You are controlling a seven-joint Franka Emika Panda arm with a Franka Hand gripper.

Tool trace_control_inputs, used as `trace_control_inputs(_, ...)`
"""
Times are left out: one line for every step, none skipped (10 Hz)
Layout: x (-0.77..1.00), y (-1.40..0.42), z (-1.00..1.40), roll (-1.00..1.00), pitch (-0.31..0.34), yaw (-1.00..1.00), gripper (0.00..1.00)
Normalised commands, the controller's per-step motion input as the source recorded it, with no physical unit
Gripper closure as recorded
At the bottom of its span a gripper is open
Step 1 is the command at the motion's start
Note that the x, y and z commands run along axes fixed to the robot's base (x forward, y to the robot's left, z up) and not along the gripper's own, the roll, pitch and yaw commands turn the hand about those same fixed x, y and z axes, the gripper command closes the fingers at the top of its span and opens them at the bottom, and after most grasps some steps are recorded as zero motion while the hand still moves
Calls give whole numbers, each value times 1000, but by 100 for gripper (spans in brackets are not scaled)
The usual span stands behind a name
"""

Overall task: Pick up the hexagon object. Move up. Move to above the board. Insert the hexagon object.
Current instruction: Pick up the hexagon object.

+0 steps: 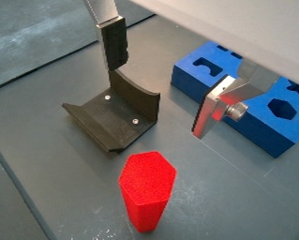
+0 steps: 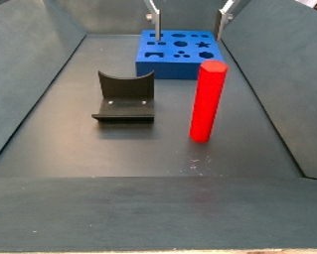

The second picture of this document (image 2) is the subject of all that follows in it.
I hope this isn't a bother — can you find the blue shape-sorting board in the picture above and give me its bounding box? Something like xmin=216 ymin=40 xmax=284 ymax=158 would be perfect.
xmin=135 ymin=30 xmax=224 ymax=79

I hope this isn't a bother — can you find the red hexagonal peg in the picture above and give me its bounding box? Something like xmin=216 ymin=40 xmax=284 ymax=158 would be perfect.
xmin=190 ymin=61 xmax=229 ymax=143

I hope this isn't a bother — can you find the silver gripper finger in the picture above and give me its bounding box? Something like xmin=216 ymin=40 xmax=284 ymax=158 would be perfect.
xmin=217 ymin=0 xmax=236 ymax=40
xmin=143 ymin=0 xmax=161 ymax=32

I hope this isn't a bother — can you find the black curved holder stand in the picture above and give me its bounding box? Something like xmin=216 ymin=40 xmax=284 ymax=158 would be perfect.
xmin=91 ymin=72 xmax=154 ymax=122

